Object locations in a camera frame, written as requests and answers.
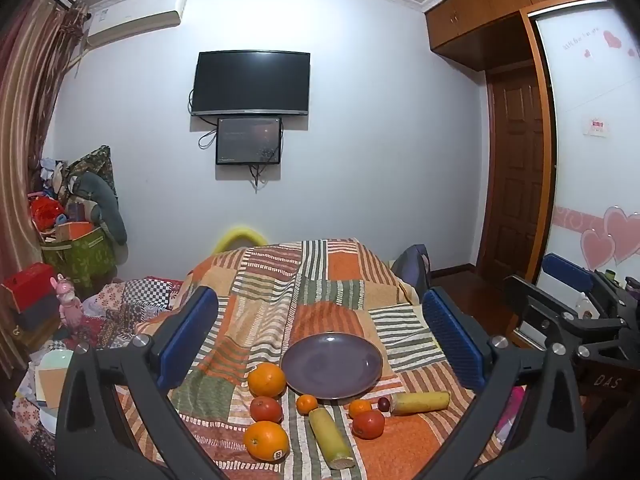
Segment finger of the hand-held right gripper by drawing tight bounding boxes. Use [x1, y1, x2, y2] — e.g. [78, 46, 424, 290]
[542, 252, 608, 294]
[502, 274, 591, 356]

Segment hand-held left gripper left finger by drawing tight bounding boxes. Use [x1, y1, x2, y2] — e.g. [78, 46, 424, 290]
[55, 285, 236, 480]

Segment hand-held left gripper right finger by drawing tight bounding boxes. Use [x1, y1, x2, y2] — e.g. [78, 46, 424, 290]
[422, 286, 586, 480]

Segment red tomato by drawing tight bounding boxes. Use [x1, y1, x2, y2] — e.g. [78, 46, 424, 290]
[351, 410, 386, 440]
[249, 396, 284, 424]

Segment purple plate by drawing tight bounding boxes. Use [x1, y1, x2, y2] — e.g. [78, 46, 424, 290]
[280, 332, 385, 401]

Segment large orange with sticker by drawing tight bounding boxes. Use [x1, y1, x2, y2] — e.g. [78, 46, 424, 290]
[243, 420, 291, 462]

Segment checked quilt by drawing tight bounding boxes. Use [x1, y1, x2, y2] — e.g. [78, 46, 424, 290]
[82, 275, 186, 351]

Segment purple backpack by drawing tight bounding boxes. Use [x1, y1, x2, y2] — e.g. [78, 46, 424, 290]
[390, 244, 431, 303]

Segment white heart-print sliding door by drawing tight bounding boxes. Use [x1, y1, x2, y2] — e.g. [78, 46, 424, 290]
[530, 0, 640, 291]

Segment colourful fleece blanket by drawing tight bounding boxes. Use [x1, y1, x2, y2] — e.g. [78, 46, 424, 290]
[495, 387, 526, 443]

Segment brown wooden door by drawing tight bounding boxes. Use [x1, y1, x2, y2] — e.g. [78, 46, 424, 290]
[482, 60, 553, 281]

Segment pink rabbit figure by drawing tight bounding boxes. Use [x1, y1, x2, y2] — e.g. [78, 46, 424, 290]
[51, 274, 83, 333]

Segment striped patchwork blanket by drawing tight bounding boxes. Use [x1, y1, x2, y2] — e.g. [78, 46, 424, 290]
[112, 237, 506, 480]

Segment pale green dish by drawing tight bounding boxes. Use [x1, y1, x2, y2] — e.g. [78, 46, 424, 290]
[35, 350, 76, 376]

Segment green fabric storage box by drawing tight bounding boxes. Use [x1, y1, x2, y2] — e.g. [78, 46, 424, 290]
[41, 227, 118, 296]

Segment orange paper envelope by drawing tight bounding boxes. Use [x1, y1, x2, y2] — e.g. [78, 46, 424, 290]
[35, 367, 71, 406]

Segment orange box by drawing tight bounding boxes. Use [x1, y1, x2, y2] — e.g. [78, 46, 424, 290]
[55, 221, 96, 241]

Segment red box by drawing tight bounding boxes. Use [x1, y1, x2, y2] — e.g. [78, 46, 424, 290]
[0, 262, 58, 313]

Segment red plastic bag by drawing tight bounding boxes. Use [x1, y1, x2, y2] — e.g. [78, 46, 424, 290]
[30, 195, 66, 233]

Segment patterned dark cushion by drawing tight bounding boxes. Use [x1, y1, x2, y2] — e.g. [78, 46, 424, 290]
[65, 145, 118, 196]

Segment wooden overhead cabinet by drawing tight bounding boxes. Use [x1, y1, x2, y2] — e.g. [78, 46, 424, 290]
[425, 0, 608, 73]

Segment striped brown curtain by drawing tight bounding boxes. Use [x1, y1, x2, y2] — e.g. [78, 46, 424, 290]
[0, 0, 91, 376]

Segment white air conditioner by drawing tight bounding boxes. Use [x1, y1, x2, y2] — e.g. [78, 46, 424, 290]
[85, 0, 188, 51]

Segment yellow ring cushion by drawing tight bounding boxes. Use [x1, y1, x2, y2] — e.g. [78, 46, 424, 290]
[215, 225, 268, 256]

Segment small black wall monitor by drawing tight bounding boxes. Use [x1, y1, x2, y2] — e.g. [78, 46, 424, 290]
[215, 116, 282, 166]

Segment wall-mounted black television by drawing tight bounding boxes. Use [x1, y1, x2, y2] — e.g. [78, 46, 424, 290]
[191, 50, 311, 117]

